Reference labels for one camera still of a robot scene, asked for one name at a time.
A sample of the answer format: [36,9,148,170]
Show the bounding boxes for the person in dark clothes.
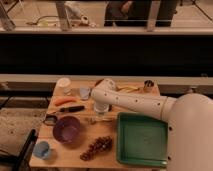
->
[104,0,178,27]

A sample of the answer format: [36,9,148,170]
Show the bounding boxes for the orange carrot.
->
[54,97,77,106]

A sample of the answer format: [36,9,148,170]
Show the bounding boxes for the yellow banana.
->
[117,86,139,93]

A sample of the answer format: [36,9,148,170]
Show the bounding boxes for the small black measuring cup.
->
[43,114,57,126]

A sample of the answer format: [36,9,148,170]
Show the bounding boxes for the bunch of dark grapes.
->
[80,136,113,161]

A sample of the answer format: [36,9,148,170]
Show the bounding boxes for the purple bowl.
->
[52,116,81,143]

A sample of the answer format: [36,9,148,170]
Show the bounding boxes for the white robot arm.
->
[91,78,213,171]

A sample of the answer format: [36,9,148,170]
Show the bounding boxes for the black chair frame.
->
[0,129,37,171]

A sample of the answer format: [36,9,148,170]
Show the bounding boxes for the green plastic tray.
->
[116,112,168,168]

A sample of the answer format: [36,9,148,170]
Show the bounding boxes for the light blue cup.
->
[33,141,51,160]

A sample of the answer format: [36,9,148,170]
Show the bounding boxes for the red orange bowl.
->
[94,79,104,87]

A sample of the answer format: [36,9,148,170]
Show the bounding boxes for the wooden table board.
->
[29,80,168,170]

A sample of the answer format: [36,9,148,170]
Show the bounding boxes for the small metal cup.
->
[143,80,154,93]

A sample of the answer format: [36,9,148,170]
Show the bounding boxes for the black handled knife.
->
[50,105,85,114]

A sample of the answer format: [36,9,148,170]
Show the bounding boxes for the silver fork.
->
[88,117,113,125]

